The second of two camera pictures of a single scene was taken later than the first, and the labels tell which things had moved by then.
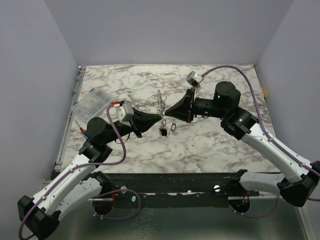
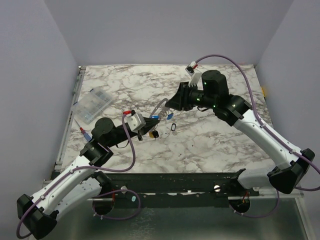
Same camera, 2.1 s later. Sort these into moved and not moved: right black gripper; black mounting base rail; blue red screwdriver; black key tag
Moved: right black gripper
Not moved: black key tag; blue red screwdriver; black mounting base rail
